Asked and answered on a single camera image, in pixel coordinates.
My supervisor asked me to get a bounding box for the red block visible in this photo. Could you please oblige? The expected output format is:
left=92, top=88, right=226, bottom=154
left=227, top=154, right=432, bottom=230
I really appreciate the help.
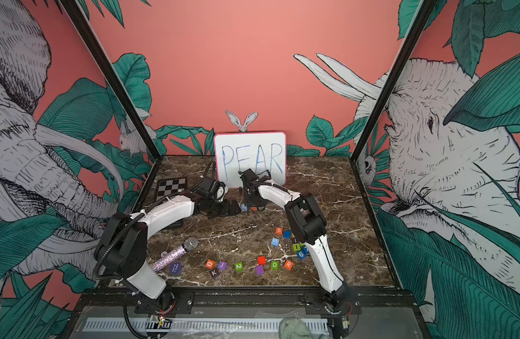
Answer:
left=257, top=256, right=267, bottom=266

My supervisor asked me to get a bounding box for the green cloth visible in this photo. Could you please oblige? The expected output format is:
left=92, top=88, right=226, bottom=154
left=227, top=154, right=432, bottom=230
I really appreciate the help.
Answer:
left=278, top=318, right=315, bottom=339

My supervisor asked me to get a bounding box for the purple J block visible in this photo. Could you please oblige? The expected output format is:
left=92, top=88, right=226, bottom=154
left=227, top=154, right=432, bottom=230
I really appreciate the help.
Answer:
left=218, top=261, right=228, bottom=271

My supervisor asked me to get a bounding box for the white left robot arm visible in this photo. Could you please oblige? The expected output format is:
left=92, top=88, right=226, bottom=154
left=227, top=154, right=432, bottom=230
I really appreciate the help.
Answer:
left=93, top=178, right=242, bottom=299

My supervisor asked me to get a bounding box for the pink framed whiteboard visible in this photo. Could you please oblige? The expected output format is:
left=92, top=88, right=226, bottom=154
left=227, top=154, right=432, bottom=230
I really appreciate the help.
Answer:
left=214, top=131, right=286, bottom=188

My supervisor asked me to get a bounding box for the blue 6 block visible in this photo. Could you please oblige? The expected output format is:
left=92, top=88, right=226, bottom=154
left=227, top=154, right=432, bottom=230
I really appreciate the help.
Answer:
left=297, top=251, right=307, bottom=260

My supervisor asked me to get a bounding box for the dark purple round disc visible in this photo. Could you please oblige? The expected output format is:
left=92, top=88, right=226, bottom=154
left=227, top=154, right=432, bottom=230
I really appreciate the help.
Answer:
left=168, top=262, right=183, bottom=275

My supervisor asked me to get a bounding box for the glitter toy microphone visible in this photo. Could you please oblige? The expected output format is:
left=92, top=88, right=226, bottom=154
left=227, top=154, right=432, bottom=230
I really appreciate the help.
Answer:
left=151, top=237, right=199, bottom=272

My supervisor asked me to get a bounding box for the green 2 block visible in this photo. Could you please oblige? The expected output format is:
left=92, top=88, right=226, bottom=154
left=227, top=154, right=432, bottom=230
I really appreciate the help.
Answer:
left=235, top=262, right=244, bottom=272

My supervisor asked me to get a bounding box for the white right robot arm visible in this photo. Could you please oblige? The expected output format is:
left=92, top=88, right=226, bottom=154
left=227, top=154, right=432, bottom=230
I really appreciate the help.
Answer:
left=239, top=169, right=356, bottom=314

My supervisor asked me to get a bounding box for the orange R block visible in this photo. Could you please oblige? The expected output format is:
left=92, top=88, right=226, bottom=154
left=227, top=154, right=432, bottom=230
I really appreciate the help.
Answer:
left=283, top=260, right=294, bottom=271

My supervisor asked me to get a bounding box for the orange O block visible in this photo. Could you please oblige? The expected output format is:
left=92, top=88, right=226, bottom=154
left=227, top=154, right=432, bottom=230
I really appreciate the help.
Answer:
left=205, top=259, right=216, bottom=270

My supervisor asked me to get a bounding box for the black white checkerboard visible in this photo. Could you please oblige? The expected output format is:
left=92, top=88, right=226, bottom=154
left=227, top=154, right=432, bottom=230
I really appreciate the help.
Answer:
left=155, top=177, right=187, bottom=200

